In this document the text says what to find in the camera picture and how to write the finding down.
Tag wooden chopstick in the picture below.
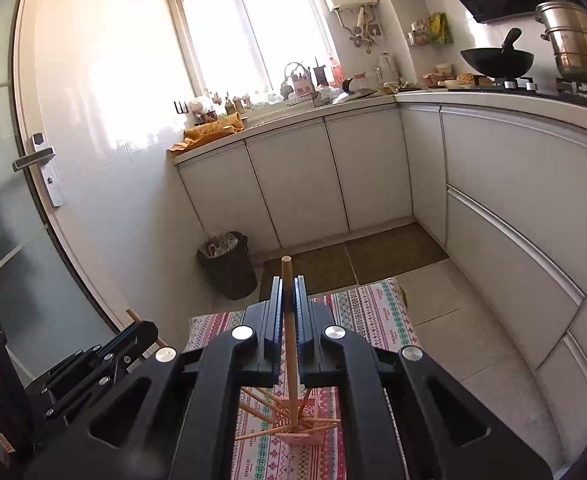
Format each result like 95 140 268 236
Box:
126 309 166 348
303 419 341 434
298 389 313 425
241 387 290 417
280 256 299 432
235 425 292 441

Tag white kitchen cabinets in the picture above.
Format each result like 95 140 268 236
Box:
175 92 587 456

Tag pink perforated utensil holder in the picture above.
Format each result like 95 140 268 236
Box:
275 398 326 448

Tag embroidered patterned tablecloth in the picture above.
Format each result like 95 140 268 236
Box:
182 276 415 480

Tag dark trash bin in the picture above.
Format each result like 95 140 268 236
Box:
196 231 258 300

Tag yellow cloth on counter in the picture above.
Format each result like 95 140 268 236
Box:
167 113 244 157

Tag black wok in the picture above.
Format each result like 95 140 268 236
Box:
461 27 534 80

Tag stainless steel pot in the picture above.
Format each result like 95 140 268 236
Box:
535 0 587 84

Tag silver door handle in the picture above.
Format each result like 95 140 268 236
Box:
12 132 64 208

